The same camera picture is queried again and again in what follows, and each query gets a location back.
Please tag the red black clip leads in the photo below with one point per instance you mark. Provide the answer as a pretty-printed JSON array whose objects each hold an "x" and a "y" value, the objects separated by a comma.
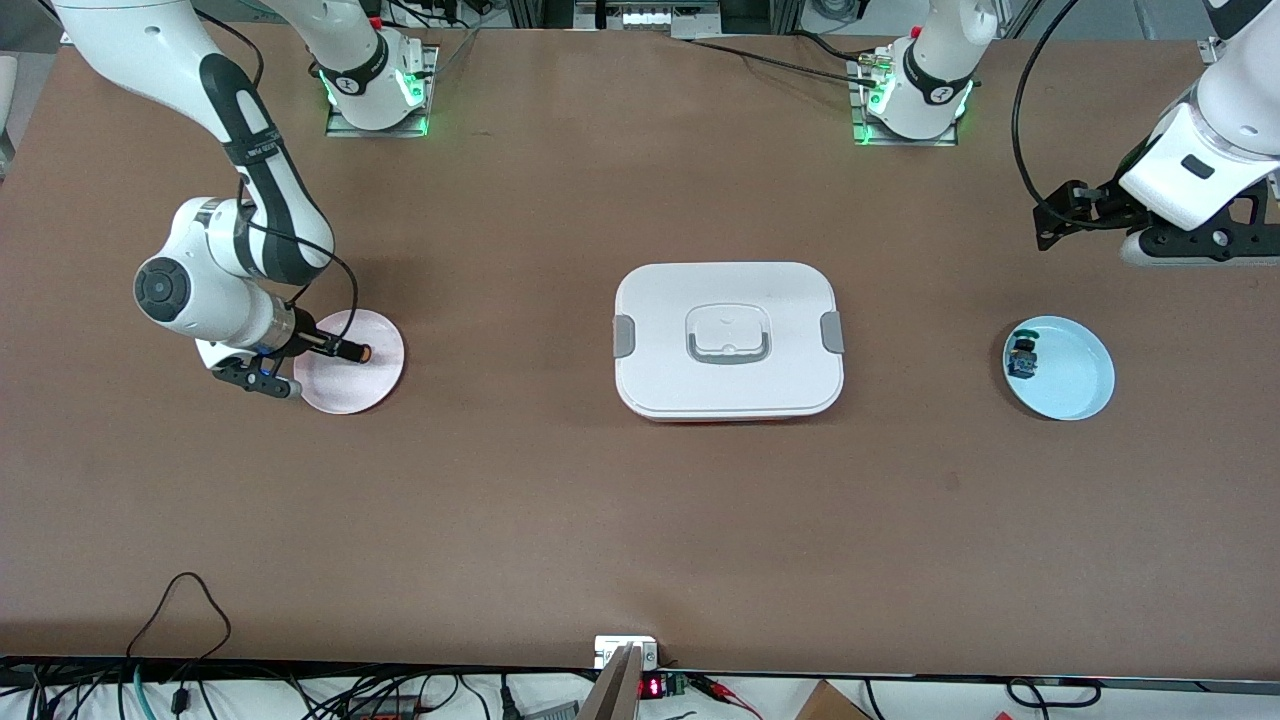
[{"x": 725, "y": 692}]

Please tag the grey power adapter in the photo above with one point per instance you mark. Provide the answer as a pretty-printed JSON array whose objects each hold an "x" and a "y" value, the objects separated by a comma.
[{"x": 550, "y": 712}]

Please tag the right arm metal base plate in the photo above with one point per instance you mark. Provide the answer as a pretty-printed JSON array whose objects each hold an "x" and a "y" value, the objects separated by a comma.
[{"x": 425, "y": 100}]

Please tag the red digit display board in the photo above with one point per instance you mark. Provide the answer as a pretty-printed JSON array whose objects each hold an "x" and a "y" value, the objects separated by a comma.
[{"x": 652, "y": 687}]

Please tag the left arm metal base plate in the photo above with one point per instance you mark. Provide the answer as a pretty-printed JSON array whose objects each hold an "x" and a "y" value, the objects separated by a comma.
[{"x": 860, "y": 135}]

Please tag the brown cardboard piece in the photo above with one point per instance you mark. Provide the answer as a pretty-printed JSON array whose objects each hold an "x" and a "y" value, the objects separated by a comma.
[{"x": 830, "y": 705}]

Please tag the green blue switch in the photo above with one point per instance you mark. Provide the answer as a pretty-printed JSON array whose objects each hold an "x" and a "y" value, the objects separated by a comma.
[{"x": 1022, "y": 362}]

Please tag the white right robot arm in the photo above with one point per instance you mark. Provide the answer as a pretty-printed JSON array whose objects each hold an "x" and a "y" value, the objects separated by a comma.
[{"x": 180, "y": 300}]

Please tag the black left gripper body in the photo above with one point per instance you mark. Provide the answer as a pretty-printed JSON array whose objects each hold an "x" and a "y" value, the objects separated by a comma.
[{"x": 1113, "y": 196}]

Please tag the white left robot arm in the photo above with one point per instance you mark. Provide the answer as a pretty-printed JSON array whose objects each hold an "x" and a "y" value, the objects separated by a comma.
[{"x": 1190, "y": 180}]

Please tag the pink round plate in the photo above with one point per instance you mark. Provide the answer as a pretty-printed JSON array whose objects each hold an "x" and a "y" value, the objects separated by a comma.
[{"x": 350, "y": 390}]

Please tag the light blue round plate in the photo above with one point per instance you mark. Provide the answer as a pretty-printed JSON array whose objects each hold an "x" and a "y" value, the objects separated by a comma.
[{"x": 1075, "y": 375}]

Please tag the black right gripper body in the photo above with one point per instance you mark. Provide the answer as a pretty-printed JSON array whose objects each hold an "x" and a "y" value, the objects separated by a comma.
[{"x": 304, "y": 342}]

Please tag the small white box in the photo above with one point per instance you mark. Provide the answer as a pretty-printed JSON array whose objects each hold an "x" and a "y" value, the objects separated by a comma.
[{"x": 612, "y": 647}]

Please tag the white power strip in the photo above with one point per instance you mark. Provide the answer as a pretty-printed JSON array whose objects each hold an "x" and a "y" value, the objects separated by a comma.
[{"x": 645, "y": 18}]

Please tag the orange push button switch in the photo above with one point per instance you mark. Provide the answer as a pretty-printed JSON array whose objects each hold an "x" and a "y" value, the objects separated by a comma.
[{"x": 360, "y": 352}]

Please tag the red connector strip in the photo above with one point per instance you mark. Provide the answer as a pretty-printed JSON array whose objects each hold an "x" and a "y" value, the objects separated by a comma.
[{"x": 385, "y": 710}]

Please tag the aluminium profile bar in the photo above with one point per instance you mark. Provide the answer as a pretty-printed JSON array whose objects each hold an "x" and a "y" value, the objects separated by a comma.
[{"x": 615, "y": 690}]

